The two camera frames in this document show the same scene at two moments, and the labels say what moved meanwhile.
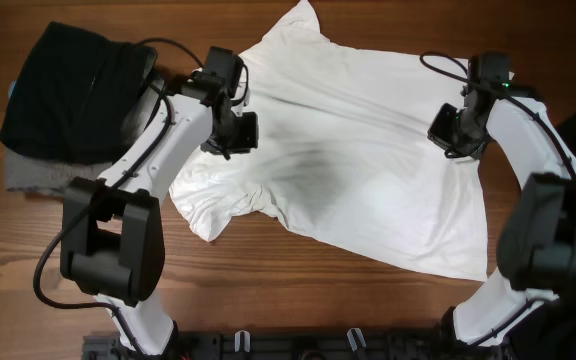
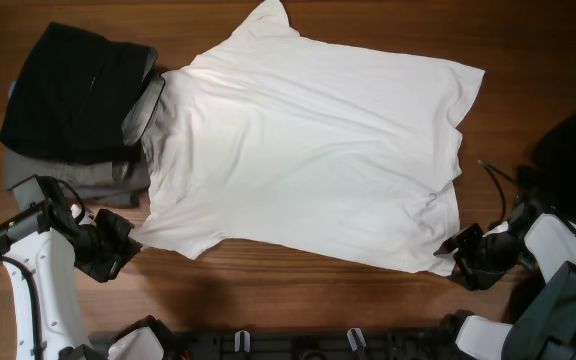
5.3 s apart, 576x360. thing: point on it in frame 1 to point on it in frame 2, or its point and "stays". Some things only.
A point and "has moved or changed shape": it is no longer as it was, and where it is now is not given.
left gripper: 248,139 to 127,247
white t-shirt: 333,137 has moved or changed shape
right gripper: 438,134 to 476,279
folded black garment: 75,95 stays
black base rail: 355,345 stays
